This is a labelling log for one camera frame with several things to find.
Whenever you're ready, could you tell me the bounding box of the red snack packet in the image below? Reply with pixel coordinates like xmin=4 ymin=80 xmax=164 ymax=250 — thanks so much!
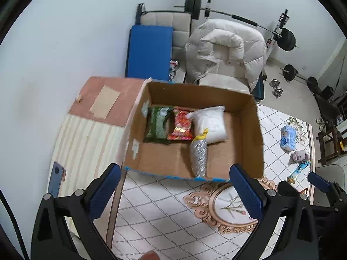
xmin=167 ymin=106 xmax=196 ymax=141

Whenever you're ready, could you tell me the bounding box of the cream striped mat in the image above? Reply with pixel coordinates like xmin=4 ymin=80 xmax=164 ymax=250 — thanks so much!
xmin=46 ymin=112 xmax=128 ymax=239

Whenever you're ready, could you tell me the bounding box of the white weight rack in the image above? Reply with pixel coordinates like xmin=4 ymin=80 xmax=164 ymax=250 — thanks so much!
xmin=265 ymin=9 xmax=289 ymax=63

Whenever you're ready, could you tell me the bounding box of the pink cloth mat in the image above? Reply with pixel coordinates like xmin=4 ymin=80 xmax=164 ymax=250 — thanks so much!
xmin=69 ymin=76 xmax=148 ymax=128

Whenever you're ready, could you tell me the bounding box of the blue candy tube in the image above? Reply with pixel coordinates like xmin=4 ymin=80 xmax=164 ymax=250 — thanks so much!
xmin=287 ymin=160 xmax=312 ymax=183

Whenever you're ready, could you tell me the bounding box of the long barbell with plates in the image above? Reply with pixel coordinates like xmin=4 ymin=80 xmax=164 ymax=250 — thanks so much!
xmin=173 ymin=0 xmax=298 ymax=52

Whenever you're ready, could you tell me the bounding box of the beige padded chair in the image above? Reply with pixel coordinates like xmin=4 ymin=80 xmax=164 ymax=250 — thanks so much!
xmin=198 ymin=73 xmax=251 ymax=95

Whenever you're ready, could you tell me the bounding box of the white puffer coat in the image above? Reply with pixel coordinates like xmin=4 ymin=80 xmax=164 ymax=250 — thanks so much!
xmin=185 ymin=18 xmax=268 ymax=93

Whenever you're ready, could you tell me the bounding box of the black exercise machine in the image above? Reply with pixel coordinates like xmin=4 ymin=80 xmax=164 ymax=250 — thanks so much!
xmin=313 ymin=85 xmax=347 ymax=125

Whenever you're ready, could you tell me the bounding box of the clear crinkled plastic wrapper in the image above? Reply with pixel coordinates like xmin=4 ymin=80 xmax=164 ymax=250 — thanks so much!
xmin=287 ymin=116 xmax=308 ymax=145

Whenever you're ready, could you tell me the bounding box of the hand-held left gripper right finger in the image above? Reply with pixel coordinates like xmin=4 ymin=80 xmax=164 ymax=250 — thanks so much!
xmin=229 ymin=164 xmax=319 ymax=260

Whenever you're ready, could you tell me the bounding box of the white patterned tablecloth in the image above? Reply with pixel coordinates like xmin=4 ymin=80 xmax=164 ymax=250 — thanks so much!
xmin=111 ymin=103 xmax=313 ymax=260

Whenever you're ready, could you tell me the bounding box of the person's left hand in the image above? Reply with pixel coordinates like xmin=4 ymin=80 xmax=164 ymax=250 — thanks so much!
xmin=142 ymin=250 xmax=161 ymax=260

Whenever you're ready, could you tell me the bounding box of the dark wooden stool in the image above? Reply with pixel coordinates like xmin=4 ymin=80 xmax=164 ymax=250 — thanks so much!
xmin=315 ymin=126 xmax=343 ymax=166

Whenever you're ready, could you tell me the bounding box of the beige cushioned folding chair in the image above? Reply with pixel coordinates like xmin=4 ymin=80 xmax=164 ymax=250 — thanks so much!
xmin=135 ymin=3 xmax=192 ymax=83

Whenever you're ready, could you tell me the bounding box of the green snack packet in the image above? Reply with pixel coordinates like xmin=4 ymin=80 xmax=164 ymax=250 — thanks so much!
xmin=143 ymin=106 xmax=174 ymax=143

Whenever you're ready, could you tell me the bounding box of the white powder plastic bag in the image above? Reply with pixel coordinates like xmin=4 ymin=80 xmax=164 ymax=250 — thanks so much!
xmin=187 ymin=106 xmax=227 ymax=143

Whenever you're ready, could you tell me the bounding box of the open cardboard box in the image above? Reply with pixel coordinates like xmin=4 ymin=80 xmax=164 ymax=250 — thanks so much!
xmin=122 ymin=78 xmax=265 ymax=182

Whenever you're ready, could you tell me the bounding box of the blue folded exercise mat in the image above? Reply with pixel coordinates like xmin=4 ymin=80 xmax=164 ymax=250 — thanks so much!
xmin=125 ymin=25 xmax=174 ymax=82

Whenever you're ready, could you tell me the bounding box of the pink plush toy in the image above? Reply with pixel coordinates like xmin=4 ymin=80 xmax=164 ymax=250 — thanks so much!
xmin=291 ymin=151 xmax=311 ymax=163

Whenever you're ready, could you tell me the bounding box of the grey grain bag yellow top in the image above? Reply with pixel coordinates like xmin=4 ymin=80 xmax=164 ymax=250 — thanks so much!
xmin=190 ymin=128 xmax=210 ymax=178

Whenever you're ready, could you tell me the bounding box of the short barbell with plates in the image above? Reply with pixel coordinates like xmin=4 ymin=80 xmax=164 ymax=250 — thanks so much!
xmin=281 ymin=64 xmax=318 ymax=93

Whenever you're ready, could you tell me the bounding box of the blue-grey flat device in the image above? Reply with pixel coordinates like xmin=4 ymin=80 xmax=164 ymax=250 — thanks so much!
xmin=47 ymin=161 xmax=67 ymax=199

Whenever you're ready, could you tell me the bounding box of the beige tape patch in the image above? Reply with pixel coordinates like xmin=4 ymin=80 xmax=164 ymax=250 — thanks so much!
xmin=89 ymin=85 xmax=121 ymax=120

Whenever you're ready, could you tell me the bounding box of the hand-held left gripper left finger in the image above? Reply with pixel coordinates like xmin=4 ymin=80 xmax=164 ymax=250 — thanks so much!
xmin=31 ymin=163 xmax=121 ymax=260

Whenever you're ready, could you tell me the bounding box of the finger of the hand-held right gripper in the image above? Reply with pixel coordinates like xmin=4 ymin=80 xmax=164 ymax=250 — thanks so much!
xmin=307 ymin=172 xmax=339 ymax=199
xmin=277 ymin=180 xmax=300 ymax=199

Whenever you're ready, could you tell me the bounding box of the blue tissue pack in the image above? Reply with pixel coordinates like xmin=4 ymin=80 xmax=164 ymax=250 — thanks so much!
xmin=280 ymin=125 xmax=297 ymax=151

